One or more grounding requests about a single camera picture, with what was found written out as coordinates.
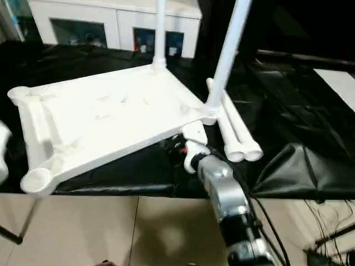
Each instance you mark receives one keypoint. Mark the black table mat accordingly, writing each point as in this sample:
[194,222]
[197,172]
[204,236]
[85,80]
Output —
[291,124]

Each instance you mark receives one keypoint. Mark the white flat board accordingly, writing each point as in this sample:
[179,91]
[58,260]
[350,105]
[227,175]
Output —
[337,86]

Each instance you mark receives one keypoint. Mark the white glass-door cabinet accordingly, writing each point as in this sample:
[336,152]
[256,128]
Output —
[111,19]

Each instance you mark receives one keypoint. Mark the red white bottle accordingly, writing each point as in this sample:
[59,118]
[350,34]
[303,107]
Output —
[137,45]

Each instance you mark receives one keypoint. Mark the long black pole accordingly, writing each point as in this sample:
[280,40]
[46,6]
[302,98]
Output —
[305,56]

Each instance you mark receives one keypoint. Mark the white plastic table top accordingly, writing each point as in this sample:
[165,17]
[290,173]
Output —
[97,116]

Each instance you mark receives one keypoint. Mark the white plastic table leg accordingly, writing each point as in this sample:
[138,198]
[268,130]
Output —
[230,133]
[160,33]
[244,130]
[227,55]

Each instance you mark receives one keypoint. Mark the blue white pole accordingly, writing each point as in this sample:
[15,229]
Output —
[16,19]

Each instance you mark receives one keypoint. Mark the dark metal table leg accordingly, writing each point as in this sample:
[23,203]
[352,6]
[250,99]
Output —
[16,235]

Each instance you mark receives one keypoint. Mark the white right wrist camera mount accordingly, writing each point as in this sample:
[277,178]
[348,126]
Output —
[197,133]

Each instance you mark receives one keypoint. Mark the small white cup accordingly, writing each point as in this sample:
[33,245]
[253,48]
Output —
[143,49]

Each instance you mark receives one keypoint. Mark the black tripod leg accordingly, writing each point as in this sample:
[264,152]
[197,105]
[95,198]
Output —
[332,239]

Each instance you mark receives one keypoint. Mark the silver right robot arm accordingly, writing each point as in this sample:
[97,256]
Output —
[227,188]

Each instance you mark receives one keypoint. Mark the black fabric covered furniture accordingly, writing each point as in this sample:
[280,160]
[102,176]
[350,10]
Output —
[277,22]

